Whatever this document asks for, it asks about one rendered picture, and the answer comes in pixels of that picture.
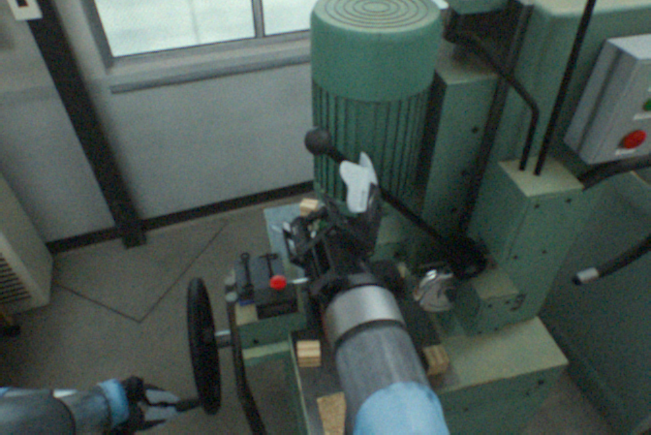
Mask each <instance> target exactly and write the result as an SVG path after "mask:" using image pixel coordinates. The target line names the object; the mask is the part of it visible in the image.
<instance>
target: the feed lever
mask: <svg viewBox="0 0 651 435"><path fill-rule="evenodd" d="M304 146H305V148H306V150H307V151H308V152H309V153H310V154H313V155H316V156H322V155H327V156H328V157H329V158H330V159H332V160H333V161H334V162H335V163H337V164H339V166H340V167H341V164H342V163H343V162H344V161H348V162H351V163H354V162H353V161H351V160H350V159H349V158H348V157H347V156H345V155H344V154H343V153H342V152H340V151H339V150H338V149H336V148H335V147H333V146H332V136H331V133H330V132H329V131H328V130H327V129H325V128H323V127H315V128H311V129H310V130H308V131H307V133H306V134H305V136H304ZM377 184H378V187H379V188H380V195H381V199H382V200H383V201H384V202H386V203H388V204H389V205H391V206H392V207H393V208H394V209H396V210H397V211H398V212H400V213H401V214H402V215H403V216H405V217H406V219H407V220H408V221H411V222H412V223H413V224H414V225H416V226H417V227H418V228H419V229H421V230H422V231H423V232H425V233H426V234H427V235H430V236H431V237H432V238H433V239H435V241H436V242H437V243H438V244H440V245H441V246H442V247H443V248H444V249H443V251H442V256H443V258H444V260H445V263H446V264H447V265H448V266H449V269H450V271H451V273H452V274H453V276H454V277H455V278H456V279H460V280H467V279H471V278H474V277H476V276H478V275H479V274H480V273H482V272H483V271H484V270H485V269H486V268H487V267H490V268H495V267H497V265H498V263H497V262H496V261H495V260H490V259H487V258H486V257H485V256H484V255H483V254H482V252H481V250H480V248H479V247H478V245H477V244H476V242H475V241H474V239H472V238H470V236H460V237H457V238H455V239H454V240H453V241H447V239H446V238H445V237H444V236H443V235H441V234H440V233H439V232H437V231H436V230H435V229H434V228H433V227H431V226H429V225H428V224H427V223H426V222H424V221H423V220H422V219H421V218H419V216H418V215H417V214H416V213H415V212H414V211H413V210H412V209H411V208H409V207H407V206H406V205H405V204H404V203H402V202H401V201H400V200H399V199H397V198H396V197H395V196H394V195H392V194H391V193H390V191H389V190H387V189H385V188H384V187H383V186H382V185H381V184H379V183H378V182H377Z"/></svg>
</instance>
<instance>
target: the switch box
mask: <svg viewBox="0 0 651 435"><path fill-rule="evenodd" d="M650 87H651V34H647V35H638V36H629V37H620V38H610V39H607V41H606V42H605V44H604V46H603V48H602V50H601V53H600V55H599V59H598V61H597V64H596V66H595V68H594V71H593V73H591V77H590V78H589V81H588V83H587V85H586V88H585V90H584V94H583V96H582V99H581V101H579V103H578V106H577V108H576V111H575V114H574V117H573V121H572V123H571V125H570V128H569V131H567V134H566V135H565V138H564V143H565V144H566V145H568V146H569V147H570V148H572V149H573V151H574V152H575V153H576V154H577V155H578V156H579V157H580V158H581V159H583V160H584V161H585V162H586V163H588V164H593V163H599V162H605V161H612V160H618V159H625V158H631V157H636V156H643V155H647V154H649V151H651V118H643V119H636V120H633V119H634V117H635V114H637V113H642V112H648V111H651V110H648V111H645V110H643V109H642V105H643V103H644V102H645V101H646V99H649V97H650V96H651V91H649V89H650ZM637 130H643V131H645V132H646V139H645V141H644V143H643V144H642V145H641V146H639V147H636V148H635V149H634V151H633V153H628V154H621V155H615V153H616V150H617V149H623V148H626V147H625V146H623V141H625V139H626V138H627V136H628V135H630V134H631V132H633V131H637ZM614 155H615V156H614Z"/></svg>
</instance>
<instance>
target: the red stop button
mask: <svg viewBox="0 0 651 435"><path fill-rule="evenodd" d="M645 139H646V132H645V131H643V130H637V131H633V132H631V134H630V135H628V136H627V138H626V139H625V141H623V146H625V147H626V148H627V149H634V148H636V147H639V146H641V145H642V144H643V143H644V141H645Z"/></svg>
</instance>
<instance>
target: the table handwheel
mask: <svg viewBox="0 0 651 435"><path fill-rule="evenodd" d="M187 327H188V337H189V347H190V355H191V361H192V368H193V373H194V378H195V384H196V389H197V393H198V396H199V401H200V403H201V407H202V409H203V410H204V412H205V413H206V414H207V415H208V416H215V414H217V413H218V412H219V410H220V406H221V394H222V391H221V371H220V360H219V352H218V350H219V349H224V348H227V347H229V346H231V345H232V341H231V334H230V331H229V330H224V331H219V332H216V329H215V323H214V317H213V312H212V306H211V301H210V297H209V293H208V290H207V287H206V284H205V282H204V280H203V279H202V278H201V277H197V276H196V277H193V278H192V279H191V280H190V281H189V285H188V289H187Z"/></svg>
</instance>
